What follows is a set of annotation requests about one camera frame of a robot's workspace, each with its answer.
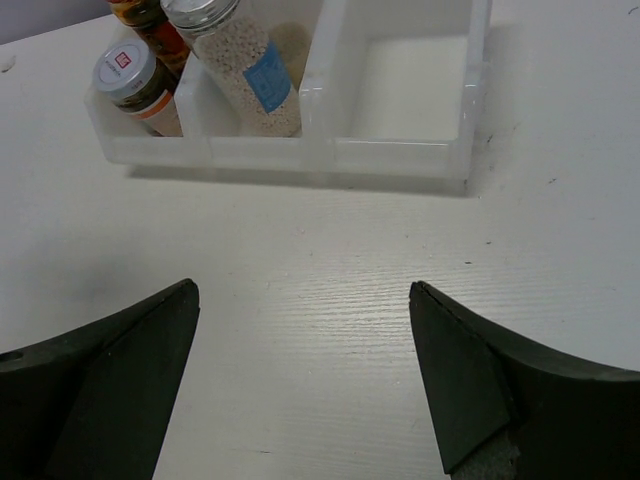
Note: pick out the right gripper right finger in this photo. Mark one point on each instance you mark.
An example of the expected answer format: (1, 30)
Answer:
(504, 406)

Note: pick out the red lid sauce jar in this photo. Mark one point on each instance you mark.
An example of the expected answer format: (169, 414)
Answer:
(149, 21)

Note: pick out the purple lid spice jar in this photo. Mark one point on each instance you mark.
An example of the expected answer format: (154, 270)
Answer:
(137, 83)

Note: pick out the white tube bottle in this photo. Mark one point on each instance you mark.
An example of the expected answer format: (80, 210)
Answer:
(235, 49)

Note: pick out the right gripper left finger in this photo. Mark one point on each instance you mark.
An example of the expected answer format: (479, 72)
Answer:
(95, 402)

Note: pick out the white three-slot organizer tray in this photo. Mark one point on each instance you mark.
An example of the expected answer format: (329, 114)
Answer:
(386, 89)

